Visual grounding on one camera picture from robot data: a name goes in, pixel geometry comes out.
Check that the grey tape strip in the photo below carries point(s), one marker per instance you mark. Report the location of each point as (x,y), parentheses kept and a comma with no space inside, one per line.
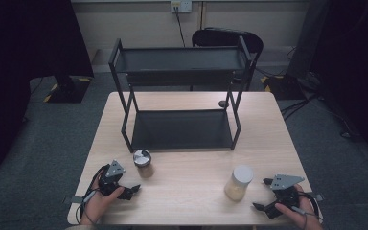
(317,196)
(75,200)

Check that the black chair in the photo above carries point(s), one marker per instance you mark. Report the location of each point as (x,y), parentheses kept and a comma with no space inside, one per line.
(223,37)

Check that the black metal two-tier rack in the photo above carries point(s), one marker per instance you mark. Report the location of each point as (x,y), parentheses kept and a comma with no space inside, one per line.
(182,129)

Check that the white wall outlet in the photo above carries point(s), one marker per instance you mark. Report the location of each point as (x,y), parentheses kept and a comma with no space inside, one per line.
(181,4)

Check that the person's left hand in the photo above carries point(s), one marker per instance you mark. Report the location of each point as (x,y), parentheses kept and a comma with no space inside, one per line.
(97,204)

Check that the black curtain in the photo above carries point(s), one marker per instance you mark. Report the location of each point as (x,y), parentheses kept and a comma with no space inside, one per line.
(28,48)

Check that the dark grey slanted panel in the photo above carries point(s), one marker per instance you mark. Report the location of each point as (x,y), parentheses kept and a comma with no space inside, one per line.
(306,41)

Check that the person's right hand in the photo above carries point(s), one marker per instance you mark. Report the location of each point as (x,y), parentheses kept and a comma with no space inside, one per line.
(303,217)

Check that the white lid yellow powder jar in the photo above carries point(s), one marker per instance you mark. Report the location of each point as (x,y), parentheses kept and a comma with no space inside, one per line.
(241,179)

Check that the black stand base yellow tape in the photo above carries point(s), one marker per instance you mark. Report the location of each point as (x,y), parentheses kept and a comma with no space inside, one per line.
(284,87)

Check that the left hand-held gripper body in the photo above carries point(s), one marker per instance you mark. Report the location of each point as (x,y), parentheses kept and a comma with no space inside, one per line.
(113,174)

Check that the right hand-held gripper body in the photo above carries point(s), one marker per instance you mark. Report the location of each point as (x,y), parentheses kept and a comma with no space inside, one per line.
(286,182)

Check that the dark curtain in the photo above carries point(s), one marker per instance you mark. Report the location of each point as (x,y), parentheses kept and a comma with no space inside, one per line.
(357,64)

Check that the silver lid brown spice jar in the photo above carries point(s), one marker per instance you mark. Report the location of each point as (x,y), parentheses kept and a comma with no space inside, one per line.
(142,158)

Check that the person's left beige sleeve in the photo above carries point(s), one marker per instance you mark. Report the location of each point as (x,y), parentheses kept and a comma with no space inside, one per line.
(76,227)

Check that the small dark round object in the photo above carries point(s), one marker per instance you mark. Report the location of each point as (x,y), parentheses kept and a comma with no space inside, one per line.
(223,103)

